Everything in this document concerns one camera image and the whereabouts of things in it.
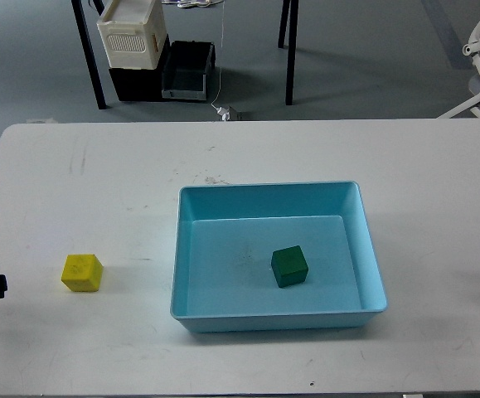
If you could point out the green block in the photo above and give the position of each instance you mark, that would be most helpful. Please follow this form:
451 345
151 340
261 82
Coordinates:
289 266

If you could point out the yellow block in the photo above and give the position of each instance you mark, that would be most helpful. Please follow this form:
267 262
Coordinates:
82 273

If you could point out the light blue plastic box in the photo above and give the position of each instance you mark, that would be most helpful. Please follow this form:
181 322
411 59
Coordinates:
226 235

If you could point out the white power adapter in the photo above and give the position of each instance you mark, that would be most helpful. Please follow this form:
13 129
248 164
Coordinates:
228 113

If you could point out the black open storage bin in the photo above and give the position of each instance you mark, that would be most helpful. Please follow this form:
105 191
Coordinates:
187 71

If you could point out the black crate under white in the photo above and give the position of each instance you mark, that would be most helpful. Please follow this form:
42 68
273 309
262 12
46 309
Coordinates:
142 85

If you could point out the white plastic crate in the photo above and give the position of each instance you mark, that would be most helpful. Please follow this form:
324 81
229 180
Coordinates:
133 33

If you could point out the black table leg right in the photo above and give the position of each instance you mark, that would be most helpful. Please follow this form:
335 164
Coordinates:
288 28

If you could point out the black table leg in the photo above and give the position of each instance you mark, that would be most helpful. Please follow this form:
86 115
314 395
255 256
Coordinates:
288 28
79 14

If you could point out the black table leg left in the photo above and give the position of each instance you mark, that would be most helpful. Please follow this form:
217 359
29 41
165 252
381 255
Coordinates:
79 14

